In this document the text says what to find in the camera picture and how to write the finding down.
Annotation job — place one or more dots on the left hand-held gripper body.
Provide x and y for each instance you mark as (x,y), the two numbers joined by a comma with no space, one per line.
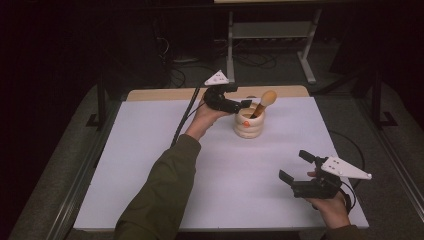
(220,100)

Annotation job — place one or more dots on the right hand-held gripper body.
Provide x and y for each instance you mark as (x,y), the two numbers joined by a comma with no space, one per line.
(320,186)

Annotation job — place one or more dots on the wooden spoon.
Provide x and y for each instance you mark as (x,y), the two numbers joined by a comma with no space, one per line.
(263,103)

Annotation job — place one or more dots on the cream ringed cup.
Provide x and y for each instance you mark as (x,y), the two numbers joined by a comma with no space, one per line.
(248,128)

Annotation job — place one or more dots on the person's right hand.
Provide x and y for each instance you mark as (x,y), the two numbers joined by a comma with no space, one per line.
(330,208)

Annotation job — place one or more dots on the person's left hand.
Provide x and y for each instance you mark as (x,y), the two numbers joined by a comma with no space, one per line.
(205,121)

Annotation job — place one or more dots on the grey metal stand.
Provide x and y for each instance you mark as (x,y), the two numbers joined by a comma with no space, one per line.
(270,30)

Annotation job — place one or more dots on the black upright stand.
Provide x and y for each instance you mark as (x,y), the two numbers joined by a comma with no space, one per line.
(380,100)
(100,100)

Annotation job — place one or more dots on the aluminium frame rail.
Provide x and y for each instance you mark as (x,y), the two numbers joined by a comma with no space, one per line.
(393,156)
(83,173)

